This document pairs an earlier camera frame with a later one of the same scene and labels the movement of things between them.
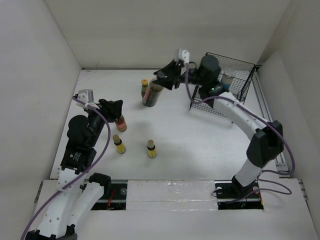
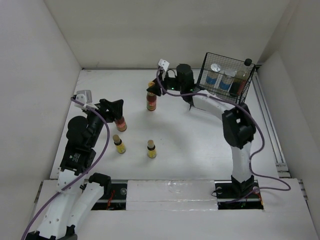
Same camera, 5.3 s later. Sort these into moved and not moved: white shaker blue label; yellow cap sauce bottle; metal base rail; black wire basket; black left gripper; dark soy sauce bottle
Moved: white shaker blue label; dark soy sauce bottle; yellow cap sauce bottle
Not moved: black left gripper; metal base rail; black wire basket
